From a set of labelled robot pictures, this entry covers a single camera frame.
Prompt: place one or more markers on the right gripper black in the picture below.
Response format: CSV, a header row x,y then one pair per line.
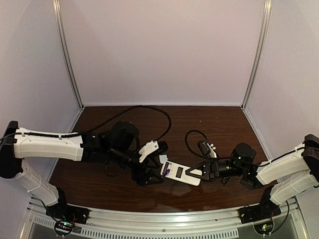
x,y
209,172

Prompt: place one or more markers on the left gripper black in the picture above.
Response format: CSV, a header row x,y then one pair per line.
x,y
143,171

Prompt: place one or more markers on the purple battery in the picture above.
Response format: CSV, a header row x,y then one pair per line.
x,y
166,172

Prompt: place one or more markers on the white battery cover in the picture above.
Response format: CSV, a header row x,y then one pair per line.
x,y
163,159

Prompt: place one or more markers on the white remote control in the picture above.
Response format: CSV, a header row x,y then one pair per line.
x,y
177,173

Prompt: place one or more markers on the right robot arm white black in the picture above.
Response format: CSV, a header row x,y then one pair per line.
x,y
286,176

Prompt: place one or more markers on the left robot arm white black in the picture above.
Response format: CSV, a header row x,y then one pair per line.
x,y
18,143

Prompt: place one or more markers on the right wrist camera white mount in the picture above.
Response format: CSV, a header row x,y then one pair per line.
x,y
207,149

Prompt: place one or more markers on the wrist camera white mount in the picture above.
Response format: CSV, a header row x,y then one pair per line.
x,y
153,149
207,149

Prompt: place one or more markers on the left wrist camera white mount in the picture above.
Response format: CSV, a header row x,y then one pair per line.
x,y
153,149

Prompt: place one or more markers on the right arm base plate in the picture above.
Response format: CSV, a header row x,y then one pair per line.
x,y
258,212

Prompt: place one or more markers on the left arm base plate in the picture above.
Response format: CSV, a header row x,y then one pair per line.
x,y
67,215

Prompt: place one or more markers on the front aluminium rail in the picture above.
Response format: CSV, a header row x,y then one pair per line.
x,y
214,224

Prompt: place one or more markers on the left aluminium frame post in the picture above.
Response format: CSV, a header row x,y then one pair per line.
x,y
65,52

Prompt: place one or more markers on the aluminium frame post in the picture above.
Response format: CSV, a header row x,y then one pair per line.
x,y
264,28
65,52

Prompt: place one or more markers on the right aluminium frame post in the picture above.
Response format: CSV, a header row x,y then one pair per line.
x,y
264,28

